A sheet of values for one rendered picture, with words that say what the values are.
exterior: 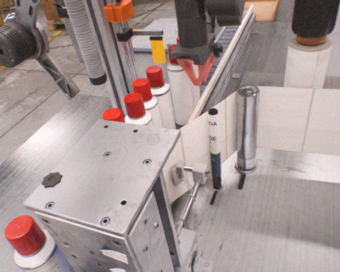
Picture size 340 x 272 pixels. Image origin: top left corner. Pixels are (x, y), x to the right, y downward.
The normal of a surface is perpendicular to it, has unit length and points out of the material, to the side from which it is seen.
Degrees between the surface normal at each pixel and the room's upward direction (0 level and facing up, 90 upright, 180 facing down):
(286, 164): 0
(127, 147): 0
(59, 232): 90
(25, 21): 90
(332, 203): 0
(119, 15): 90
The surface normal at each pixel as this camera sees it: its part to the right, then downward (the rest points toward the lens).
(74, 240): -0.37, 0.63
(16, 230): -0.14, -0.80
